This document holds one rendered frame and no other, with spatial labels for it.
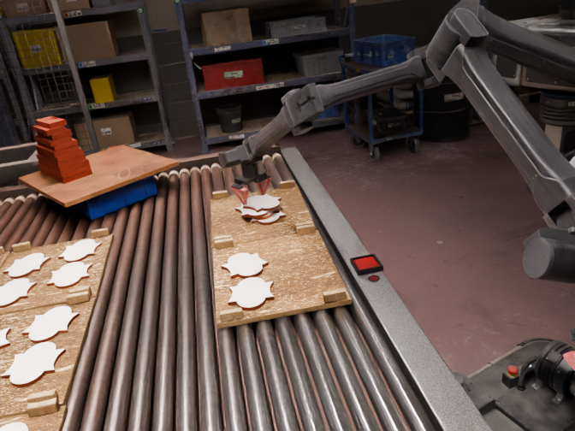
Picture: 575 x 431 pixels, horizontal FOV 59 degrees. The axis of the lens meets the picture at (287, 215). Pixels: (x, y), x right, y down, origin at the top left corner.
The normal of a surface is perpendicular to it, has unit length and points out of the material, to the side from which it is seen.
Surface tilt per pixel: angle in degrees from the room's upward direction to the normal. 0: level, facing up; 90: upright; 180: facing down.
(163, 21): 90
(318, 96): 62
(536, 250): 72
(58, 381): 0
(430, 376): 0
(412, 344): 0
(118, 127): 90
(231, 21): 94
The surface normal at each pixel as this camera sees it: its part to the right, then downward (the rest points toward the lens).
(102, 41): 0.17, 0.41
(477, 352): -0.11, -0.90
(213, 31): 0.40, 0.25
